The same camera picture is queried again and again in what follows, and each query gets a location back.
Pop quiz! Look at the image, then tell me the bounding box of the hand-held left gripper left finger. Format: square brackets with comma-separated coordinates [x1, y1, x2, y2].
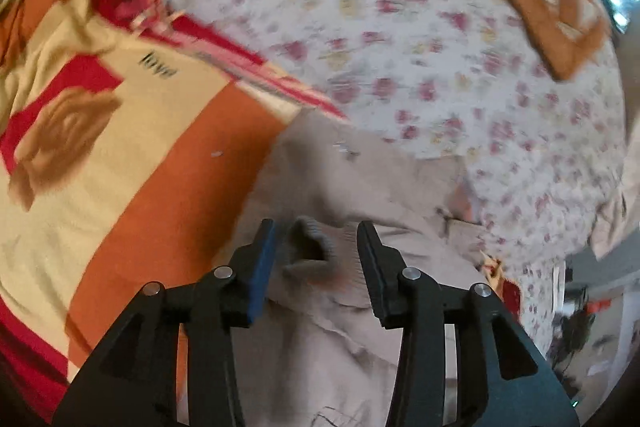
[52, 218, 278, 427]

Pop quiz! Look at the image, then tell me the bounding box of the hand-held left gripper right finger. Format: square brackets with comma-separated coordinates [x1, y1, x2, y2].
[356, 220, 581, 427]

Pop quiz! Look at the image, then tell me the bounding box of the orange red patterned blanket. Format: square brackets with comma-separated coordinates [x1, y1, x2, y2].
[0, 0, 351, 408]

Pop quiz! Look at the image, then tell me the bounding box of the beige large garment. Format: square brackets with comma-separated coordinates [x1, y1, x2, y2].
[235, 109, 506, 427]

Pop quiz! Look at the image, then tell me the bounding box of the white floral bedsheet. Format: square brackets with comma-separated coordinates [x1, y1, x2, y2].
[145, 0, 628, 358]

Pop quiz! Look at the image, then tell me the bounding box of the cream cloth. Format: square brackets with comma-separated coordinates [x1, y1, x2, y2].
[590, 107, 640, 260]

